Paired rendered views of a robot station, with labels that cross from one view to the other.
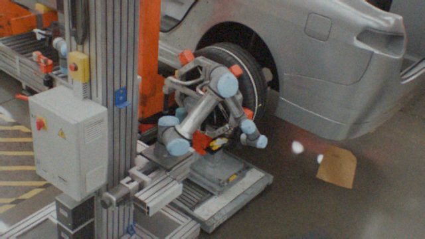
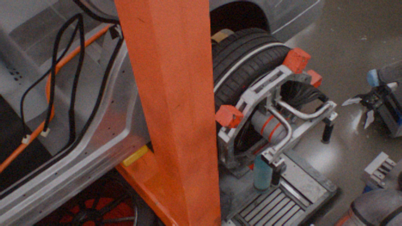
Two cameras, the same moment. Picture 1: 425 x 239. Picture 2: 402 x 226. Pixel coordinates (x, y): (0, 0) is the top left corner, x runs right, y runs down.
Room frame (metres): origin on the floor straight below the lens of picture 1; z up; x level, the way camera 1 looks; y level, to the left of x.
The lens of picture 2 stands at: (2.81, 1.37, 2.69)
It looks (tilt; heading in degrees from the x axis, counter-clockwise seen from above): 54 degrees down; 287
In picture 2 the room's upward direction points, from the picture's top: 5 degrees counter-clockwise
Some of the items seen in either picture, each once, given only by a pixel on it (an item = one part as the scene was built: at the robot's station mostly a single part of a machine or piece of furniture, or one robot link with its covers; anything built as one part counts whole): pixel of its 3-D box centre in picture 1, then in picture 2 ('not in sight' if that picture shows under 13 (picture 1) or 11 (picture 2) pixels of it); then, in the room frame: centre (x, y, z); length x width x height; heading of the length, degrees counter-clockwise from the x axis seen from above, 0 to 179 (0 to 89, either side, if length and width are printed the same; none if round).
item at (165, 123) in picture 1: (169, 129); not in sight; (2.26, 0.24, 0.98); 0.13 x 0.12 x 0.14; 26
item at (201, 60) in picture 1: (206, 97); (265, 118); (2.93, 0.06, 0.85); 0.54 x 0.07 x 0.54; 55
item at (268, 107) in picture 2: (186, 74); (271, 124); (2.88, 0.22, 1.03); 0.19 x 0.18 x 0.11; 145
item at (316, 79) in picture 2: (244, 115); (309, 82); (2.75, -0.20, 0.85); 0.09 x 0.08 x 0.07; 55
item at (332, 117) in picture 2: not in sight; (326, 114); (2.66, 0.04, 0.93); 0.09 x 0.05 x 0.05; 145
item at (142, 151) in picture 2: not in sight; (128, 147); (3.56, 0.27, 0.71); 0.14 x 0.14 x 0.05; 55
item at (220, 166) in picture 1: (213, 150); (238, 153); (3.07, -0.03, 0.32); 0.40 x 0.30 x 0.28; 55
